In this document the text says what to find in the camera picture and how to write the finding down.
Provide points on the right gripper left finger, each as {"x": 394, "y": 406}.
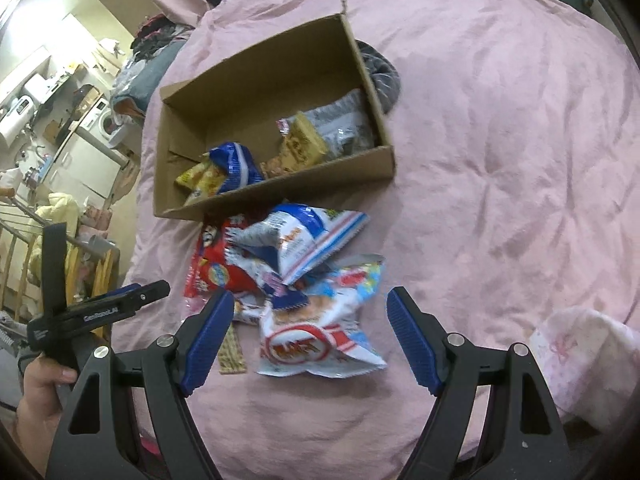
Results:
{"x": 98, "y": 435}

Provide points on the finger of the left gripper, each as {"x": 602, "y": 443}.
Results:
{"x": 113, "y": 293}
{"x": 114, "y": 309}

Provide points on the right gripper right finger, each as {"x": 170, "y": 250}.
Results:
{"x": 493, "y": 418}

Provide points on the red cartoon snack bag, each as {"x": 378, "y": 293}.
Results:
{"x": 208, "y": 270}

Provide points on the brown chocolate bar packet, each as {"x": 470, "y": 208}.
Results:
{"x": 248, "y": 307}

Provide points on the blue white snack bag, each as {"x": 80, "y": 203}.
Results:
{"x": 237, "y": 163}

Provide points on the white blue chip bag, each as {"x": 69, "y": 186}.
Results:
{"x": 294, "y": 238}

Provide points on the white red logo bag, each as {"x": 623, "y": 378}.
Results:
{"x": 323, "y": 338}

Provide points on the pink snack packet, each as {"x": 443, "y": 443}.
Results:
{"x": 193, "y": 306}

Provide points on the white cake snack packet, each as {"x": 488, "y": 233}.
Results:
{"x": 281, "y": 296}

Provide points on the person's left hand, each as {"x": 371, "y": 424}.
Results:
{"x": 39, "y": 410}

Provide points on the pink patterned cloth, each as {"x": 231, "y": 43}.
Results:
{"x": 590, "y": 363}

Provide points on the white kitchen cabinet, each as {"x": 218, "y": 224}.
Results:
{"x": 85, "y": 168}

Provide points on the yellow snack bag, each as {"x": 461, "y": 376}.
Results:
{"x": 202, "y": 181}

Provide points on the white storage bin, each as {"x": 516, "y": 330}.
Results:
{"x": 127, "y": 135}

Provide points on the white washing machine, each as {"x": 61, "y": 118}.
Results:
{"x": 99, "y": 123}

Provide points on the white kitchen appliance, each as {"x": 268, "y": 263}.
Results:
{"x": 15, "y": 121}

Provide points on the brown cardboard box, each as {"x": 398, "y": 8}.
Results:
{"x": 241, "y": 99}

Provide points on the yellow brown snack packet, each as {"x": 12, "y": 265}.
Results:
{"x": 301, "y": 148}

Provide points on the pink bed duvet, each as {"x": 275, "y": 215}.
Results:
{"x": 516, "y": 195}

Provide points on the pile of clothes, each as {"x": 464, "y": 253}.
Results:
{"x": 156, "y": 33}

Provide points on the silver grey snack bag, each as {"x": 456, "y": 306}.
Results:
{"x": 344, "y": 125}

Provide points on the grey striped garment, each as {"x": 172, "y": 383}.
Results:
{"x": 383, "y": 74}

